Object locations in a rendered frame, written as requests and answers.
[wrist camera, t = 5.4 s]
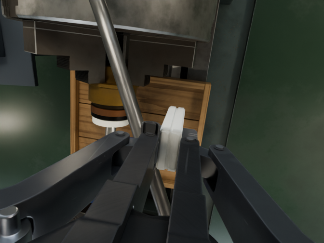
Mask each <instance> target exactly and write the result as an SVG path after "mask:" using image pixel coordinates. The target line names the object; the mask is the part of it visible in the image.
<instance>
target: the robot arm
mask: <svg viewBox="0 0 324 243"><path fill-rule="evenodd" d="M184 116H185V109H184V108H180V107H178V108H176V107H174V106H170V107H169V109H168V111H167V114H166V116H165V119H164V121H163V123H162V125H160V124H159V123H158V122H155V121H143V122H142V126H141V134H140V136H139V137H138V138H130V134H129V133H127V132H124V131H115V132H112V133H110V134H108V135H106V136H104V137H102V138H101V139H99V140H97V141H95V142H93V143H91V144H89V145H87V146H85V147H84V148H82V149H80V150H78V151H76V152H74V153H72V154H71V155H69V156H67V157H65V158H63V159H61V160H60V161H58V162H56V163H54V164H52V165H50V166H48V167H47V168H45V169H43V170H41V171H39V172H37V173H36V174H34V175H32V176H30V177H28V178H26V179H24V180H23V181H21V182H19V183H17V184H15V185H12V186H9V187H6V188H3V189H0V243H218V242H217V240H216V239H215V238H214V237H212V236H211V235H210V234H209V230H208V219H207V207H206V196H205V195H203V189H202V177H203V183H204V185H205V187H206V189H207V191H208V193H209V195H210V197H211V199H212V201H213V203H214V205H215V207H216V209H217V211H218V213H219V215H220V217H221V219H222V221H223V223H224V225H225V227H226V229H227V231H228V233H229V235H230V237H231V239H232V241H233V243H316V242H315V241H313V240H312V239H311V238H309V237H308V236H307V235H305V234H304V233H303V232H302V231H301V230H300V229H299V227H298V226H297V225H296V224H295V223H294V222H293V221H292V220H291V218H290V217H289V216H288V215H287V214H286V213H285V212H284V211H283V209H282V208H281V207H280V206H279V205H278V204H277V203H276V201H275V200H274V199H273V198H272V197H271V196H270V195H269V194H268V193H267V192H266V191H265V190H264V188H263V187H262V186H261V185H260V184H259V183H258V182H257V181H256V179H255V178H254V177H253V176H252V175H251V174H250V173H249V172H248V170H247V169H246V168H245V167H244V166H243V165H242V164H241V163H240V161H239V160H238V159H237V158H236V157H235V156H234V155H233V154H232V152H231V151H230V150H229V149H228V148H227V147H225V146H223V145H219V144H218V145H210V146H209V149H206V148H203V147H201V146H200V143H199V141H198V135H197V131H196V130H195V129H188V128H183V123H184ZM155 167H156V168H157V169H159V170H165V169H168V171H171V172H175V171H176V174H175V184H174V191H173V197H172V204H171V211H170V215H169V216H150V215H147V214H144V213H142V212H143V208H144V205H145V202H146V198H147V195H148V192H149V188H150V185H151V182H152V178H153V175H154V172H155ZM93 200H94V201H93ZM92 201H93V202H92ZM91 202H92V204H91V205H90V207H89V208H88V210H87V211H86V213H85V215H84V216H82V217H80V218H77V219H75V220H73V221H71V222H69V221H70V220H72V219H73V218H74V217H75V216H76V215H77V214H78V213H79V212H81V211H82V210H83V209H84V208H85V207H86V206H87V205H88V204H89V203H91Z"/></svg>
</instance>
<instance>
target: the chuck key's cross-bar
mask: <svg viewBox="0 0 324 243"><path fill-rule="evenodd" d="M89 3H90V6H91V8H92V10H93V13H94V17H95V19H96V22H97V25H98V28H99V32H100V35H101V38H102V41H103V44H104V47H105V50H106V53H107V56H108V60H109V63H110V66H111V69H112V72H113V75H114V79H115V82H116V85H117V87H118V91H119V94H120V97H121V100H122V104H123V107H124V110H125V113H126V116H127V119H128V122H129V125H130V128H131V131H132V134H133V137H134V138H138V137H139V136H140V134H141V126H142V122H143V121H144V120H143V117H142V114H141V111H140V108H139V105H138V101H137V98H136V95H135V92H134V89H133V85H132V82H131V79H130V76H129V73H128V70H127V66H126V63H125V60H124V57H123V54H122V51H121V47H120V44H119V41H118V38H117V35H116V32H115V28H114V25H113V22H112V20H111V16H110V13H109V10H108V7H107V4H106V1H105V0H89ZM150 191H151V194H152V197H153V200H154V203H155V206H156V210H157V213H158V215H159V216H169V215H170V211H171V206H170V203H169V200H168V196H167V193H166V190H165V187H164V184H163V181H162V177H161V174H160V171H159V169H157V168H156V167H155V172H154V175H153V178H152V182H151V185H150Z"/></svg>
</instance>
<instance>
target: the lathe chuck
mask: <svg viewBox="0 0 324 243"><path fill-rule="evenodd" d="M105 1H106V4H107V7H108V10H109V13H110V16H111V20H112V22H113V25H114V28H115V31H117V32H123V35H124V36H130V34H137V35H146V36H155V37H164V38H173V39H182V40H190V41H197V42H198V43H209V42H210V41H211V32H212V26H213V23H214V21H215V14H216V7H217V1H218V0H105ZM1 9H2V15H3V16H4V17H5V18H7V19H12V20H16V21H23V19H24V20H26V19H28V20H29V19H32V20H38V21H45V22H51V23H58V24H64V25H71V26H78V27H86V28H93V29H99V28H98V25H97V22H96V19H95V16H94V13H93V10H92V8H91V6H90V3H89V0H18V6H15V13H16V15H17V16H18V17H19V18H16V17H10V12H9V7H8V6H7V0H1ZM22 18H23V19H22Z"/></svg>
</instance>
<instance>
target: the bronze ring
mask: <svg viewBox="0 0 324 243"><path fill-rule="evenodd" d="M138 87H139V86H135V85H133V89H134V92H135V95H136V91H137V88H138ZM88 99H89V101H91V115H92V116H93V117H94V118H97V119H100V120H104V121H124V120H127V116H126V113H125V110H124V107H123V104H122V100H121V97H120V94H119V91H118V87H117V85H116V82H115V79H114V75H113V72H112V69H111V66H110V63H109V62H106V63H105V82H104V83H92V84H89V91H88Z"/></svg>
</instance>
